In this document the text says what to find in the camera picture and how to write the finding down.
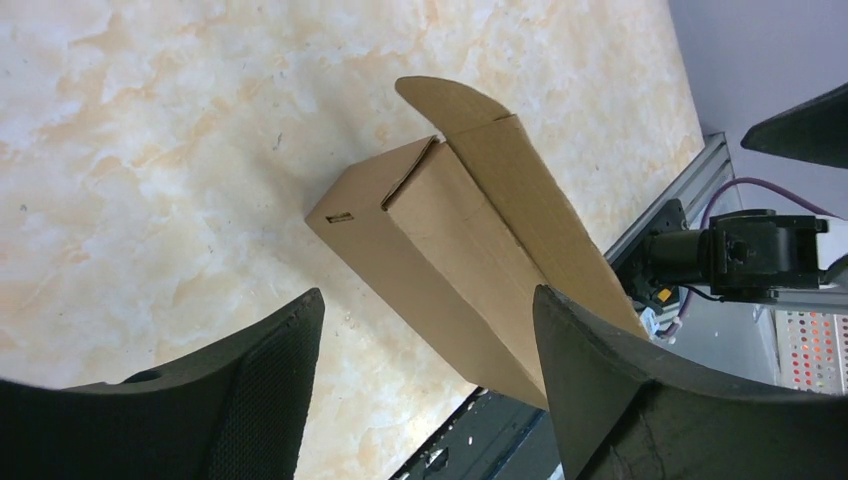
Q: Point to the cardboard box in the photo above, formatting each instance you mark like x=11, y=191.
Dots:
x=455, y=231

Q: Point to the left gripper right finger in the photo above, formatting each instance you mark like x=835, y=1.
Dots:
x=625, y=408

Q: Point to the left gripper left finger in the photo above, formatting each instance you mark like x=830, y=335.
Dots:
x=235, y=409

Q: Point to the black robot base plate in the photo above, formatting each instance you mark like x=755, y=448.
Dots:
x=489, y=436

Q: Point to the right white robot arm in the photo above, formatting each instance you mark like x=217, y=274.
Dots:
x=749, y=256

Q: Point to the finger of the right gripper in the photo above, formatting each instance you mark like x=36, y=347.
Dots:
x=813, y=132

